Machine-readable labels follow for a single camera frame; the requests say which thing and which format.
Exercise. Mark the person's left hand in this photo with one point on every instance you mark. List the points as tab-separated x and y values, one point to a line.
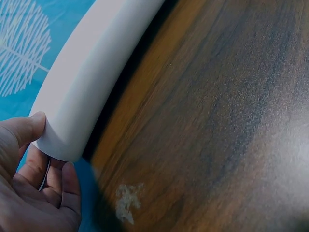
26	207

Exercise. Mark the person's left thumb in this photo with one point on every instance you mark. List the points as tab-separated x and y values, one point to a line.
23	128

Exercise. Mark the white plate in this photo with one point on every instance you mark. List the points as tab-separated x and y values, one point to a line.
89	72

